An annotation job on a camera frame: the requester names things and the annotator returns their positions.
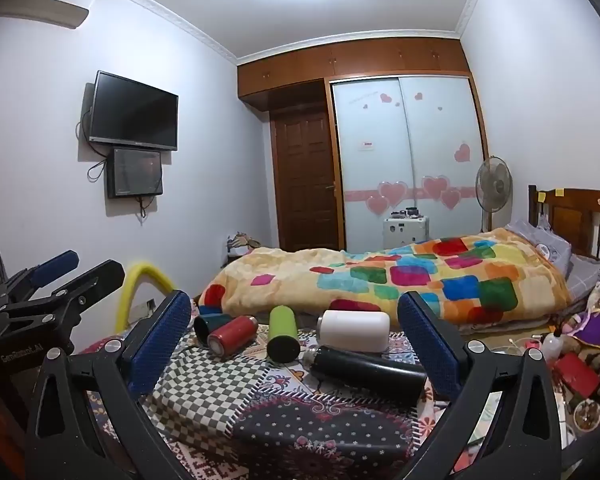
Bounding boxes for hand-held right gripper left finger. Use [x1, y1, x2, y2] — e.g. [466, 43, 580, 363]
[25, 289, 193, 480]

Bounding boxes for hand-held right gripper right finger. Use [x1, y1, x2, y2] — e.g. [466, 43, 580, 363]
[395, 290, 564, 480]

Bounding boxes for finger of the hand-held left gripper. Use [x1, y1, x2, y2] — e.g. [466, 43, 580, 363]
[0, 250, 81, 307]
[45, 259, 126, 322]

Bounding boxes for dark teal cup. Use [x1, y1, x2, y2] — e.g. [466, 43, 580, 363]
[194, 312, 237, 344]

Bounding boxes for black cup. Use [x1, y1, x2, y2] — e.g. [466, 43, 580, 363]
[302, 344, 429, 409]

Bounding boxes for red cup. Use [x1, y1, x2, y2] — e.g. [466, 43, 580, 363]
[207, 315, 259, 359]

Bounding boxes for white cup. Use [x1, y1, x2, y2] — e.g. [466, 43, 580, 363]
[317, 309, 391, 350]

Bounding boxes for green cup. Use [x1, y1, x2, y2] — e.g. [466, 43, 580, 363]
[266, 305, 301, 363]

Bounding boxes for yellow foam arch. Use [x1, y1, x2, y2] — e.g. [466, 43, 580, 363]
[114, 259, 174, 334]

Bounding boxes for grey checkered cloth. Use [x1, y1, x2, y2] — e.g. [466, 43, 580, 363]
[144, 342, 282, 457]

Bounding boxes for colourful patchwork blanket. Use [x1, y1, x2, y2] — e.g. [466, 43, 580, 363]
[198, 227, 572, 332]

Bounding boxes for small white cabinet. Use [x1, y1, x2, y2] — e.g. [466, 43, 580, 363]
[383, 215, 430, 250]

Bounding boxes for clear plastic bottle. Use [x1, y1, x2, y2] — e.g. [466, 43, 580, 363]
[542, 332, 577, 362]

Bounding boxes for pile of clothes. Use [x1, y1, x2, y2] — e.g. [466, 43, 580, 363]
[224, 232, 269, 262]

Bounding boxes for patterned floral blanket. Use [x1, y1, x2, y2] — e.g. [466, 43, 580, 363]
[77, 317, 486, 480]

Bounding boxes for red box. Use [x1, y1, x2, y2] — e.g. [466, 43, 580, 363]
[552, 352, 600, 399]

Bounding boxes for grey pillow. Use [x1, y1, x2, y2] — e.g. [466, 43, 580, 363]
[504, 217, 574, 277]
[564, 254, 600, 304]

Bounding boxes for round tin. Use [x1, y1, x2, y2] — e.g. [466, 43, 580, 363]
[572, 399, 600, 432]

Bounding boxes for standing fan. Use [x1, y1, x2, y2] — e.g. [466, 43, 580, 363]
[474, 155, 514, 234]

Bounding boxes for wardrobe with heart stickers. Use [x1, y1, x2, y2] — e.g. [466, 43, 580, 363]
[328, 75, 491, 254]

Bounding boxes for wooden headboard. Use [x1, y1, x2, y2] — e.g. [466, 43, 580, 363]
[527, 184, 600, 282]

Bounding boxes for brown wooden door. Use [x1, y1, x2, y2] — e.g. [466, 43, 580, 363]
[269, 109, 342, 252]

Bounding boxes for wooden overhead cabinet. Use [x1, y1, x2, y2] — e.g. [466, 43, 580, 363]
[237, 36, 474, 112]

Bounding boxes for small black wall monitor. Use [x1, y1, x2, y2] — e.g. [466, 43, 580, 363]
[106, 146, 164, 200]

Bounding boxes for black wall television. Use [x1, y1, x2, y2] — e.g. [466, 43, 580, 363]
[87, 70, 180, 152]

